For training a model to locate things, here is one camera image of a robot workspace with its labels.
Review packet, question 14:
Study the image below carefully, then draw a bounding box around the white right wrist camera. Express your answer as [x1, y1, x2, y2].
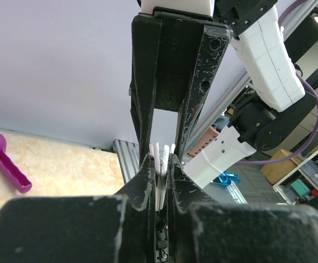
[140, 0, 215, 16]

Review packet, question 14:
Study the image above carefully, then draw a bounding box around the brown cardboard box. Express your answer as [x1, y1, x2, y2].
[261, 156, 302, 185]

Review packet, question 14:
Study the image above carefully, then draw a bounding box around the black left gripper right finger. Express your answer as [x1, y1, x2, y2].
[167, 155, 318, 262]

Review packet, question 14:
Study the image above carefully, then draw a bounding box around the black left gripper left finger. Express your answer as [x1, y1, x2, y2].
[0, 155, 156, 262]

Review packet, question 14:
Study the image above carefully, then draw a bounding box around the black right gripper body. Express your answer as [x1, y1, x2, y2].
[138, 7, 216, 112]

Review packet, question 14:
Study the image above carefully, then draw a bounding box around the grey plastic bag clip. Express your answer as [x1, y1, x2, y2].
[149, 142, 176, 212]

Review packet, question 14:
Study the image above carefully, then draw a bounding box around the magenta litter scoop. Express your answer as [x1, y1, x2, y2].
[0, 133, 32, 193]

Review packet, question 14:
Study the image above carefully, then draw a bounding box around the pink perforated basket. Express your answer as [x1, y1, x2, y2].
[188, 126, 219, 157]

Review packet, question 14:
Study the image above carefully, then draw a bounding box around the blue plastic clip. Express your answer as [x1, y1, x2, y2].
[211, 171, 241, 187]

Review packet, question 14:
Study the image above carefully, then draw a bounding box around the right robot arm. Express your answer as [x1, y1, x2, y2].
[130, 1, 318, 187]

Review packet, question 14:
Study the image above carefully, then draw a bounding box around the white storage shelf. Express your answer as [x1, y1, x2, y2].
[273, 148, 318, 204]

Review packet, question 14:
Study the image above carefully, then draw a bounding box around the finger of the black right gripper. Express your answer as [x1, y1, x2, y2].
[130, 15, 162, 164]
[175, 24, 230, 160]

